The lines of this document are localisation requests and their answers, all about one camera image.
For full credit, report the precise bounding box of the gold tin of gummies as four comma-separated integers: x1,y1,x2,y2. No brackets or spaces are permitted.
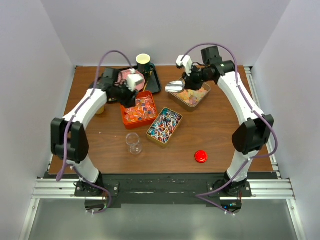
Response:
168,77,211,112

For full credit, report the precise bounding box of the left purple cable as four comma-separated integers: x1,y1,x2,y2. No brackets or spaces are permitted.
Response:
55,50,136,215

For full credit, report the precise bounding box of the yellow mug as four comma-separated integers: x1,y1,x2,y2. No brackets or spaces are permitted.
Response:
95,105,105,115

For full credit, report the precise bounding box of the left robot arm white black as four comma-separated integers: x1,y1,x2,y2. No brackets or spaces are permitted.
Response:
50,67,144,196

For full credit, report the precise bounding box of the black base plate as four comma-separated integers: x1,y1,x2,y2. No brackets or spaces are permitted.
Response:
74,172,279,210

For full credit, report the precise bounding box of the gold tin of candies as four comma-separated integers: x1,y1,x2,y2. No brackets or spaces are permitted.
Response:
146,107,183,148

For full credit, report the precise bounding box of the gold knife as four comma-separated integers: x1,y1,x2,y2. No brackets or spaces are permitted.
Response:
143,71,153,91

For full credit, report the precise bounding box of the black serving tray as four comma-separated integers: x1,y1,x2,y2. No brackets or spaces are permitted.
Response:
107,67,162,103

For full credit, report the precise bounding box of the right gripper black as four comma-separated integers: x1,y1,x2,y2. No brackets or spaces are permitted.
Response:
181,64,212,91

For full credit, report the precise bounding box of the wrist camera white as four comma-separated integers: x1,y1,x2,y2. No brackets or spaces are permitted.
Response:
123,68,146,92
175,55,193,76

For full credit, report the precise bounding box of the pink polka dot plate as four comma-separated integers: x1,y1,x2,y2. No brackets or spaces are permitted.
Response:
117,68,146,92

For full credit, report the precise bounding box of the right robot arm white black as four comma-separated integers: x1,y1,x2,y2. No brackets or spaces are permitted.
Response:
176,43,276,197

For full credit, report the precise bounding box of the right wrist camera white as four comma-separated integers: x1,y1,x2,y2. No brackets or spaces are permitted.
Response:
175,55,193,76

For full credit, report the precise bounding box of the dark green mug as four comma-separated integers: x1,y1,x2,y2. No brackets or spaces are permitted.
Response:
135,53,155,76

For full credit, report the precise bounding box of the red jar lid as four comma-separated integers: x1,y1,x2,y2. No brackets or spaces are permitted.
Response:
194,150,208,164

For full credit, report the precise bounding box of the orange box of lollipops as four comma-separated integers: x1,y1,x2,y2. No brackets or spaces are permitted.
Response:
120,91,158,130

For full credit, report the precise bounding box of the aluminium frame rail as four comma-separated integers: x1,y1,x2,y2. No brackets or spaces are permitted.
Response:
20,172,307,240

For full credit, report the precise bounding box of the clear glass jar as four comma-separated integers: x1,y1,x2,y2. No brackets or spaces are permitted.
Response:
126,132,142,155

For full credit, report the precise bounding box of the right aluminium side rail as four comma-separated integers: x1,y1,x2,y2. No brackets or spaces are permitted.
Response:
243,66,282,179

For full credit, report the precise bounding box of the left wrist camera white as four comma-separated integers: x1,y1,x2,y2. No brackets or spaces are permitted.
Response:
123,68,146,92

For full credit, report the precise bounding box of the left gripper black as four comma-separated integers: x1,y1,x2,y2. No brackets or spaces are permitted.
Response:
113,80,139,109

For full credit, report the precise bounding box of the silver metal scoop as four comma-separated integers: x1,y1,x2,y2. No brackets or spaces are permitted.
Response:
165,80,185,93

